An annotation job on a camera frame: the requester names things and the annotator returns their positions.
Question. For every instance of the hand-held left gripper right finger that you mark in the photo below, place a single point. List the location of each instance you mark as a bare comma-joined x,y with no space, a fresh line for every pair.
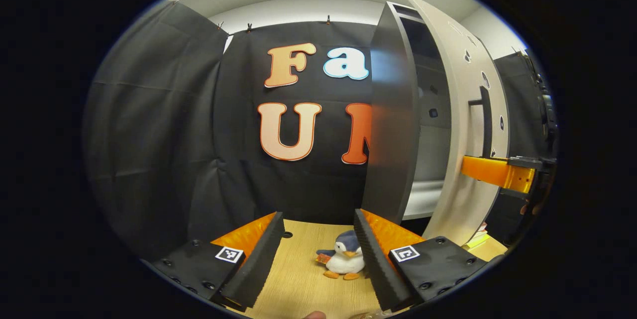
375,269

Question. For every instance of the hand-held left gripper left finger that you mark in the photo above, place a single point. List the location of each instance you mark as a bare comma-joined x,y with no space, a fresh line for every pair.
256,269

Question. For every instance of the beige cabinet door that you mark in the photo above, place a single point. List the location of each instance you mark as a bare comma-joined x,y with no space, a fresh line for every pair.
460,199

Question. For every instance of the white cabinet shelf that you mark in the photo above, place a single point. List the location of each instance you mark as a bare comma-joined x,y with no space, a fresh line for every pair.
423,199

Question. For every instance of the black backdrop cloth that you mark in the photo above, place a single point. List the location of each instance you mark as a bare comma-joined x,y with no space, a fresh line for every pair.
164,135

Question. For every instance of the penguin plush toy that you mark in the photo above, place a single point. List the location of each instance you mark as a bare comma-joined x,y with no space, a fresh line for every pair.
344,259

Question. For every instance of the stack of books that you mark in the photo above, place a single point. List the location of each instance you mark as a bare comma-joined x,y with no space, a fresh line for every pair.
477,239

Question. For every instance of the row of cloth clips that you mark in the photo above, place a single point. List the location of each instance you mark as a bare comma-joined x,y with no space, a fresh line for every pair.
328,20

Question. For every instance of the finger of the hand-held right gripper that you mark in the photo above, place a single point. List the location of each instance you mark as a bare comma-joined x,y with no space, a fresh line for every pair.
490,169

